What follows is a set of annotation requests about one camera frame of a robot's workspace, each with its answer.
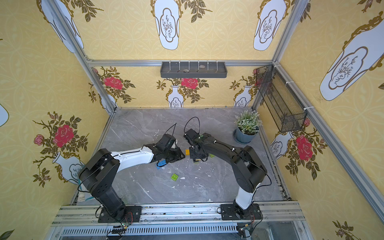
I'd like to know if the blue lego brick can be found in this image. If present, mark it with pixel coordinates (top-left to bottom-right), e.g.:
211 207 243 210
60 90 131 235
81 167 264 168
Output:
157 159 168 168

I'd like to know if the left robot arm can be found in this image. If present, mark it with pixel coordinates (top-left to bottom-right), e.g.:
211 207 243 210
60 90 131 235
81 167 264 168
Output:
78 134 185 220

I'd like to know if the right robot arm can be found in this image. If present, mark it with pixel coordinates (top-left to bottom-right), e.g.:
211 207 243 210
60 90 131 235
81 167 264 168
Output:
184 129 268 210

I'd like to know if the flat green lego plate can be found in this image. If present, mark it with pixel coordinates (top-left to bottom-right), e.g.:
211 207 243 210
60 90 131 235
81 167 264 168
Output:
171 174 179 181

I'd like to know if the potted green plant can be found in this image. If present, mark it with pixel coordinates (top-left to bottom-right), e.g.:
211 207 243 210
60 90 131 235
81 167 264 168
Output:
234 110 262 144

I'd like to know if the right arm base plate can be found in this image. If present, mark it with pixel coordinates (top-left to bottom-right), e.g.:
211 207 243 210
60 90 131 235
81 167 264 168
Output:
219 202 263 221

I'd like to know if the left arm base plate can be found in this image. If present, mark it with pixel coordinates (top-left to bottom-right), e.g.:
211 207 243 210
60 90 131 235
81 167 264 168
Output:
98 206 142 224

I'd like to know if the grey wall shelf tray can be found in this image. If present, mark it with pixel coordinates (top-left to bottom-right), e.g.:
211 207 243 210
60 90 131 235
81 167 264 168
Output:
160 61 228 79

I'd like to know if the black wire mesh basket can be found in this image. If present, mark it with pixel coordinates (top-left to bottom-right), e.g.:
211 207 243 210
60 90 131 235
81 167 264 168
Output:
256 65 307 133

